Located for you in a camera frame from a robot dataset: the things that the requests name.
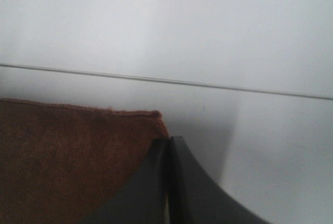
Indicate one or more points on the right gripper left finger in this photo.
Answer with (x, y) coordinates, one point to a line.
(142, 199)

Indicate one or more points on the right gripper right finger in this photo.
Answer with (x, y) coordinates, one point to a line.
(194, 197)

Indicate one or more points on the brown towel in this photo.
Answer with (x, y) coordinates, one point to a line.
(59, 163)

